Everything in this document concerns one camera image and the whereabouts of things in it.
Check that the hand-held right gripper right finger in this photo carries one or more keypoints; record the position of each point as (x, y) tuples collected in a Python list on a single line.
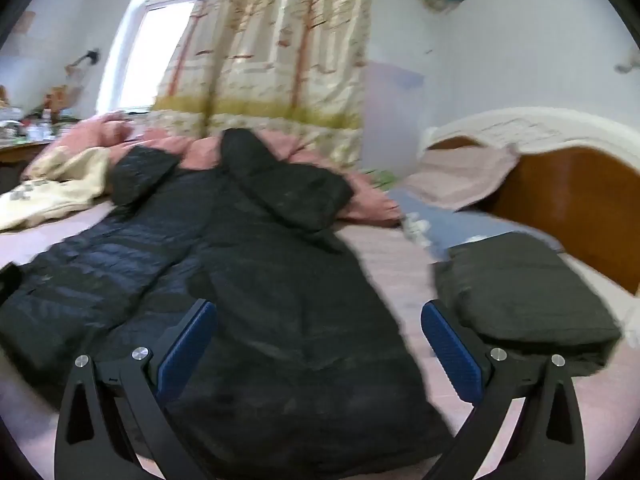
[(450, 355)]

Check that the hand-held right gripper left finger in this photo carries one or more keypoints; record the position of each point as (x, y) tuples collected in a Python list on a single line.
[(185, 355)]

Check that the black puffer coat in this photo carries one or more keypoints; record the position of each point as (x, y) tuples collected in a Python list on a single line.
[(280, 285)]

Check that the folded dark green garment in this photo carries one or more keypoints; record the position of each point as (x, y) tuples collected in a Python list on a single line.
[(520, 290)]

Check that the bed with pink sheet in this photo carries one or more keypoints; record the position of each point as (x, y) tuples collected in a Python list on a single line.
[(395, 270)]

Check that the light blue cloth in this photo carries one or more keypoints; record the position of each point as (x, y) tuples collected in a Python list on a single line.
[(460, 225)]

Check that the pale pink pillow cloth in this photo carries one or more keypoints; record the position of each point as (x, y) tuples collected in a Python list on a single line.
[(460, 175)]

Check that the pink striped quilt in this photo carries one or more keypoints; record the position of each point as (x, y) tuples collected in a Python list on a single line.
[(200, 152)]

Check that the white and wooden headboard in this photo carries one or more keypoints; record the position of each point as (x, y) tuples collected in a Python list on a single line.
[(575, 195)]

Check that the cream printed sweatshirt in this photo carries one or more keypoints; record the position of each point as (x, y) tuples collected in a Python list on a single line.
[(60, 185)]

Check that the wooden desk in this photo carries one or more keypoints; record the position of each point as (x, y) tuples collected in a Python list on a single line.
[(20, 152)]

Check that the cluttered wooden side table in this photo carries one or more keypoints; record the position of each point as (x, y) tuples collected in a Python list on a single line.
[(40, 127)]

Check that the white framed window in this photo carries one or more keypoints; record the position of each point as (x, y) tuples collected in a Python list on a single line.
[(145, 45)]

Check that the tree print curtain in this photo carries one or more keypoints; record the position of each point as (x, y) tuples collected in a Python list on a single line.
[(270, 35)]

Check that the wall hook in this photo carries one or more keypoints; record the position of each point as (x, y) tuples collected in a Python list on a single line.
[(90, 56)]

